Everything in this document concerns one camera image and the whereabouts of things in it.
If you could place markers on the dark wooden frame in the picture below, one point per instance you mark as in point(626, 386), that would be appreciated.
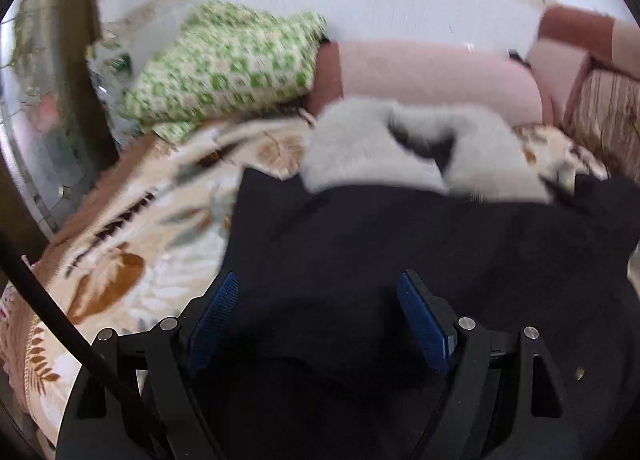
point(75, 65)

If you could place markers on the pink cloth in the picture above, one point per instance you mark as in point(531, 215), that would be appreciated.
point(425, 75)

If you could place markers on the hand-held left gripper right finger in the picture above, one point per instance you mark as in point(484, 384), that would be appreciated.
point(422, 320)

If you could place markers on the brown striped cloth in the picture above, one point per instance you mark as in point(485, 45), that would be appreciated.
point(610, 115)

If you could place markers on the green checkered cloth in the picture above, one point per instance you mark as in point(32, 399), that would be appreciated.
point(225, 70)

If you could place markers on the black coat with fur collar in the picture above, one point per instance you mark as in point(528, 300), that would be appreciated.
point(340, 240)

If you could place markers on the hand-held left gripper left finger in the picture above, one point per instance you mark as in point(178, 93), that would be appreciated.
point(212, 320)

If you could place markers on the silvery metal frame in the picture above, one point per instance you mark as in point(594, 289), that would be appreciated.
point(30, 90)

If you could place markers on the shiny plastic bag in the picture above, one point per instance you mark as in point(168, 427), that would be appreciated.
point(107, 65)

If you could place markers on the leaf printed blanket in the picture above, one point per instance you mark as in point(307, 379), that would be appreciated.
point(165, 220)

